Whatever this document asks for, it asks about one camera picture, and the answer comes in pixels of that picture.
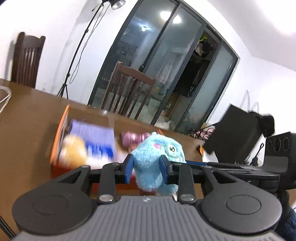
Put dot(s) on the blue fluffy monster plush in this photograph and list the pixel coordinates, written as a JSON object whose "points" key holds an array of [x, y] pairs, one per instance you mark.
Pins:
{"points": [[146, 163]]}

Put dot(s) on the dark wooden chair by wall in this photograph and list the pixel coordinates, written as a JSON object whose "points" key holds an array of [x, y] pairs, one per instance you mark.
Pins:
{"points": [[26, 59]]}

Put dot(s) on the dark wooden chair by door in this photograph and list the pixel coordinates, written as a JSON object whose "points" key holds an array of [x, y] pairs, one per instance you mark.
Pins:
{"points": [[125, 88]]}

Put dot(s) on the blue tissue pack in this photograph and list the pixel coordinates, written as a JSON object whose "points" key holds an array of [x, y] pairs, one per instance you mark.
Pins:
{"points": [[99, 150]]}

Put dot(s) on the white orange paper pieces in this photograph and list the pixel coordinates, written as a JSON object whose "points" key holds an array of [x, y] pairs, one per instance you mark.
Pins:
{"points": [[206, 157]]}

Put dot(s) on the white charger with cable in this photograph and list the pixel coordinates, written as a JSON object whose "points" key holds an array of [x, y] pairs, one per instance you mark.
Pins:
{"points": [[5, 100]]}

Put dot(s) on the black bag on table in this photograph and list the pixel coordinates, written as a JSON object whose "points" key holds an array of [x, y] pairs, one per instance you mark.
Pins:
{"points": [[236, 134]]}

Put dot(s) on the yellow white hamster plush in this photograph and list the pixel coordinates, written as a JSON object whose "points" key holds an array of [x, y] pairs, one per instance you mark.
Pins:
{"points": [[73, 153]]}

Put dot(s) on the black glass sliding door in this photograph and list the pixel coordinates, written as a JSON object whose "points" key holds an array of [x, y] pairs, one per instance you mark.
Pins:
{"points": [[170, 42]]}

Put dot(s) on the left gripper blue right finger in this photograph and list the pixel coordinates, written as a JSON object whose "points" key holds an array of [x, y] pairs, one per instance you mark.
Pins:
{"points": [[165, 168]]}

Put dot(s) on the red orange cardboard box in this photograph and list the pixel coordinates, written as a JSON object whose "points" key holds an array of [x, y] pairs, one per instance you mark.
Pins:
{"points": [[68, 115]]}

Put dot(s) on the black speaker box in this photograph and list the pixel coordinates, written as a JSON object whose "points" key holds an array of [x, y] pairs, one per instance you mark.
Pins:
{"points": [[282, 145]]}

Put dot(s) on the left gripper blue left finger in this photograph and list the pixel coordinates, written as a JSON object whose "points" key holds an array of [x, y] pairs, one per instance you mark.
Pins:
{"points": [[128, 167]]}

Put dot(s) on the purple woven cloth pouch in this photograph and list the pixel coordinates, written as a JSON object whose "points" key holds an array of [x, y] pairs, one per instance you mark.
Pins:
{"points": [[94, 134]]}

